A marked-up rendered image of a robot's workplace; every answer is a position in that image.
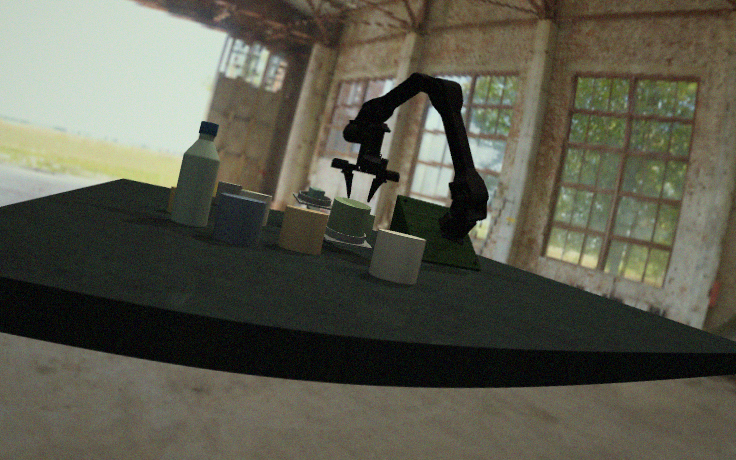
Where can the beige cylinder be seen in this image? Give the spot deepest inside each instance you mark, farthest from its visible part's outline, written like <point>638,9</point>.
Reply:
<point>261,197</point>

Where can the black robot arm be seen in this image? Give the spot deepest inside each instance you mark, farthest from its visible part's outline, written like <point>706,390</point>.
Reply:
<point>468,190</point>

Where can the tan cylinder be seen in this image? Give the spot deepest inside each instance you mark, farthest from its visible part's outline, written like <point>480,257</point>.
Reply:
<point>302,230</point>

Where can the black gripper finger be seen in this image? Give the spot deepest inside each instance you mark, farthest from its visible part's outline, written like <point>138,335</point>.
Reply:
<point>375,185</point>
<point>348,178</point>

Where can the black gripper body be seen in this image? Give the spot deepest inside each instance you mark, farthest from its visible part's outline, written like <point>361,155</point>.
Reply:
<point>345,166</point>

